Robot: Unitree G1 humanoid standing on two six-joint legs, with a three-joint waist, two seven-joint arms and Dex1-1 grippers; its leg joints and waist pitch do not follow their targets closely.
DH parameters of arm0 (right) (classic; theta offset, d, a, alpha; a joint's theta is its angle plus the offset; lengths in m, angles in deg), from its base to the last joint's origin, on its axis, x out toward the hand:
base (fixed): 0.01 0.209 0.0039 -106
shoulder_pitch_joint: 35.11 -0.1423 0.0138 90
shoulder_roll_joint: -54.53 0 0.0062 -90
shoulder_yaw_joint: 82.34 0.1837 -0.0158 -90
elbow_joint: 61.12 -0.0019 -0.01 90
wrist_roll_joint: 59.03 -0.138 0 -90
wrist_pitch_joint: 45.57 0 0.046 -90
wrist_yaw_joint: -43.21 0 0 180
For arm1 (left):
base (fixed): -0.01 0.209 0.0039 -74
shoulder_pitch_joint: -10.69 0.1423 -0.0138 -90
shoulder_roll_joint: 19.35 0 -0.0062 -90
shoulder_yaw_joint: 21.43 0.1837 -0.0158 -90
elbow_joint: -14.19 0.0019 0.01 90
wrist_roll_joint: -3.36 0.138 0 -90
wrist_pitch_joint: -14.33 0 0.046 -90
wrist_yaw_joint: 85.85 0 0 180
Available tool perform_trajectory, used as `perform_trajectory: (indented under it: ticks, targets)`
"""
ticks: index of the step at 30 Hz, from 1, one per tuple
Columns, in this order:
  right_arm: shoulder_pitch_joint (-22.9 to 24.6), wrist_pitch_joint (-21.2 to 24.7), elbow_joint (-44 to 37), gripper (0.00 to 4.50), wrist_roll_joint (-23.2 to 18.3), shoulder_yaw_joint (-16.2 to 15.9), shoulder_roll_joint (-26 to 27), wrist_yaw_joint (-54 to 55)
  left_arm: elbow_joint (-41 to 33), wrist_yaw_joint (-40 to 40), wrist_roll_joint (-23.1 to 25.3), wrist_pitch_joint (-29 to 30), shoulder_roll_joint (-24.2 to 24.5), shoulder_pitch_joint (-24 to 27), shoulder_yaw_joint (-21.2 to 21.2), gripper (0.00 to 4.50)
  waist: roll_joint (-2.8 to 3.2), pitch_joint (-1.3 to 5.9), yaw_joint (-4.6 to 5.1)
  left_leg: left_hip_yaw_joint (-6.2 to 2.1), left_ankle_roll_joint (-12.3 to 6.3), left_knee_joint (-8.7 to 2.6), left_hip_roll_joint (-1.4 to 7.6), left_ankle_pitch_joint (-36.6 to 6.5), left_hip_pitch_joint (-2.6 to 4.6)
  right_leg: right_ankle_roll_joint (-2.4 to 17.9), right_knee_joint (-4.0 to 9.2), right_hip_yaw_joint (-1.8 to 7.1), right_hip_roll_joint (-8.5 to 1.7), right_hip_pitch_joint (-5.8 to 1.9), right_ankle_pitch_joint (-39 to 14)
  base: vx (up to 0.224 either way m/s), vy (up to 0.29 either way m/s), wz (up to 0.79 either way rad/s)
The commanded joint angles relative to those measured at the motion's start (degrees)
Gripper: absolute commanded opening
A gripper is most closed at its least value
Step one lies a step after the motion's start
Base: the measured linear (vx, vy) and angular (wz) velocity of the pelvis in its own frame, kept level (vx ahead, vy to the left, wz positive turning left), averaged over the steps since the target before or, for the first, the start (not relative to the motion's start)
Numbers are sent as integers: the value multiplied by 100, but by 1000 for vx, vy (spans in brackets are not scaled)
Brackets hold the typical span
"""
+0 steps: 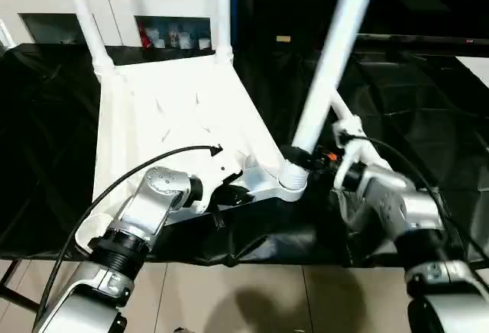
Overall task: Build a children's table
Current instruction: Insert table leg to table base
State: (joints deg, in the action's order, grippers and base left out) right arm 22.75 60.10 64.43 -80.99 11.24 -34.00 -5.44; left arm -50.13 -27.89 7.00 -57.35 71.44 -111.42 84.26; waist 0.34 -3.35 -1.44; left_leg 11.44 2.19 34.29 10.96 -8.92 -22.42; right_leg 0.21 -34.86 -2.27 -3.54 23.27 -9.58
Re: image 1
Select white plastic table leg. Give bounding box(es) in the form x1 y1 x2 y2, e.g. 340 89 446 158
329 91 393 170
213 0 235 66
277 0 383 193
60 0 115 77

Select black plastic mat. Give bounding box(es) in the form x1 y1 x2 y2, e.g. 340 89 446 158
0 42 489 269

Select white cabinet with glass doors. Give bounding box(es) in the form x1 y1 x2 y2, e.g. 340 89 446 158
0 0 231 50

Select grey curtain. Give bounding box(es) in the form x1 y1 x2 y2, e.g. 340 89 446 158
0 18 17 50

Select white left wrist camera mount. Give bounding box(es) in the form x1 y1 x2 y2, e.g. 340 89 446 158
195 144 246 215

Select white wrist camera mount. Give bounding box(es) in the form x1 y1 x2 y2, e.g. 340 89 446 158
195 144 246 215
331 116 371 189

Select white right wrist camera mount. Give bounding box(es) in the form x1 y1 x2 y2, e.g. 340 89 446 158
331 116 371 189

